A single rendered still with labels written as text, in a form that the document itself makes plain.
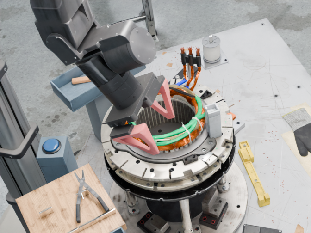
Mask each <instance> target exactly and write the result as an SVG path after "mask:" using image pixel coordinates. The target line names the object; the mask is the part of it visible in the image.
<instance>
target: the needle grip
mask: <svg viewBox="0 0 311 233"><path fill-rule="evenodd" d="M85 82H91V80H90V79H89V78H88V77H87V76H84V77H78V78H72V84H79V83H85Z"/></svg>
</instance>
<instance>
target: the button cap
mask: <svg viewBox="0 0 311 233"><path fill-rule="evenodd" d="M43 148H44V150H45V151H46V152H53V151H55V150H57V149H58V148H59V142H58V140H56V139H48V140H47V141H45V142H44V144H43Z"/></svg>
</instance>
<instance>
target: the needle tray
mask: <svg viewBox="0 0 311 233"><path fill-rule="evenodd" d="M144 69H146V65H144V66H141V67H138V68H135V69H133V70H130V72H131V73H132V74H133V75H136V74H137V73H139V72H141V71H143V70H144ZM84 76H86V75H85V74H84V73H83V72H82V71H81V70H80V69H79V68H78V67H77V66H75V67H73V68H71V69H70V70H68V71H66V72H64V73H62V74H61V75H59V76H57V77H56V78H54V79H52V80H50V84H51V86H52V89H53V92H54V93H55V94H56V95H57V96H58V97H59V98H60V99H61V100H62V101H63V102H64V103H65V104H66V105H67V106H68V107H69V108H70V109H71V111H72V112H75V111H77V110H78V109H80V108H81V107H83V106H85V105H86V108H87V112H88V115H89V118H90V122H91V125H92V128H93V131H94V135H95V136H96V138H97V139H98V140H99V141H100V142H101V125H102V122H103V119H104V117H105V115H106V113H107V111H108V110H109V108H110V107H112V103H111V102H110V101H109V100H108V99H107V98H106V97H105V95H104V94H103V93H102V92H101V91H100V90H99V89H98V88H97V87H96V86H95V85H94V84H93V82H85V83H79V84H72V78H78V77H84ZM101 143H102V142H101Z"/></svg>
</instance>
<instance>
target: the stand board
mask: <svg viewBox="0 0 311 233"><path fill-rule="evenodd" d="M82 170H83V171H84V176H85V182H86V183H87V184H88V185H89V186H90V187H91V188H92V189H93V190H94V191H95V192H96V193H97V194H98V195H99V196H100V197H101V198H102V199H103V201H104V202H105V204H106V205H107V207H108V208H109V210H111V209H113V208H115V211H116V213H114V214H112V215H110V216H109V217H107V218H105V219H103V220H101V221H99V222H97V223H95V224H93V225H91V226H90V227H88V228H86V229H84V230H82V231H79V232H78V233H109V232H111V231H113V230H115V229H117V228H119V227H120V226H121V227H122V228H123V230H126V229H127V227H126V224H125V222H124V220H123V218H122V217H121V215H120V214H119V212H118V210H117V209H116V207H115V205H114V204H113V202H112V200H111V199H110V197H109V195H108V194H107V192H106V190H105V189H104V187H103V185H102V184H101V182H100V181H99V179H98V177H97V176H96V174H95V172H94V171H93V169H92V167H91V166H90V164H89V163H88V164H86V165H84V166H82V167H80V168H78V169H76V170H74V171H72V172H70V173H68V174H66V175H64V176H62V177H60V178H58V179H56V180H54V181H52V182H50V183H48V184H46V185H44V186H42V187H40V188H38V189H36V190H33V191H31V192H29V193H27V194H25V195H23V196H21V197H19V198H17V199H16V203H17V205H18V207H19V209H20V211H21V214H22V216H23V218H24V220H25V222H26V224H27V226H28V229H29V231H30V233H67V232H69V231H71V230H73V229H74V228H76V227H78V226H80V225H82V224H84V223H86V222H88V221H90V220H92V219H94V218H95V217H97V216H99V215H101V214H103V213H105V212H106V211H105V210H104V209H103V207H102V206H101V204H100V203H99V201H98V199H97V198H96V197H95V196H94V195H93V194H91V193H90V192H89V193H90V194H89V195H87V196H85V197H84V199H82V198H81V204H80V207H81V223H77V221H76V202H77V197H76V193H78V191H79V185H80V183H79V182H78V180H77V178H76V176H75V174H74V172H75V173H76V174H77V175H78V177H79V178H80V179H81V178H82ZM50 206H51V207H52V209H53V211H54V212H53V213H51V214H49V215H47V216H46V217H44V218H41V216H40V214H39V212H41V211H42V210H44V209H46V208H48V207H50Z"/></svg>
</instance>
